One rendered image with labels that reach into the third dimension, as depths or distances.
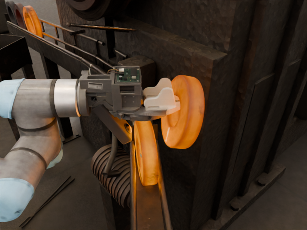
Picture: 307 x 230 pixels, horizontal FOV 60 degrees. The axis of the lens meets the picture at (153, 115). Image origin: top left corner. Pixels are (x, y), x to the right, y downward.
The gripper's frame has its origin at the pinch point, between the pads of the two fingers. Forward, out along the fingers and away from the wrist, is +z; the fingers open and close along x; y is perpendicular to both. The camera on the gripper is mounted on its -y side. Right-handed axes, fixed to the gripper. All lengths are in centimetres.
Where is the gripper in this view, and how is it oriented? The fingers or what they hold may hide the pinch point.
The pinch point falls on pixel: (181, 104)
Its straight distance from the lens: 55.5
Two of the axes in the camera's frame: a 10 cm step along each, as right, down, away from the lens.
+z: 10.0, -0.2, 0.8
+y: 0.3, -7.9, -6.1
